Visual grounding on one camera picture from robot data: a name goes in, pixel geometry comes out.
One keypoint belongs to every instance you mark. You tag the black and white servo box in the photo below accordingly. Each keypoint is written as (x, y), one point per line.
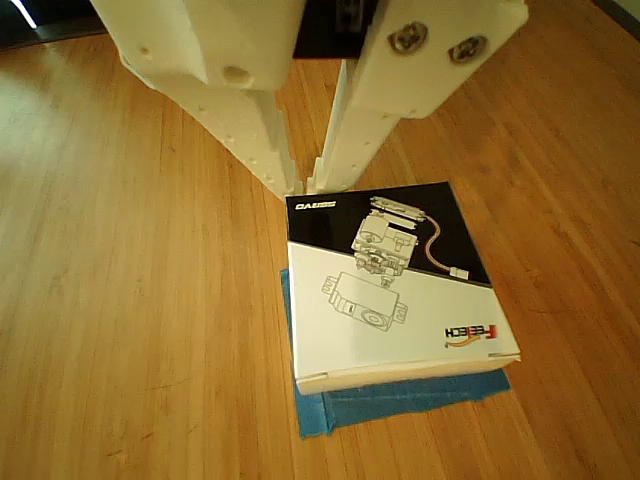
(390, 310)

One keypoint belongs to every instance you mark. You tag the blue tape square target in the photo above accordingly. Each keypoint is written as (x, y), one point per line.
(400, 402)

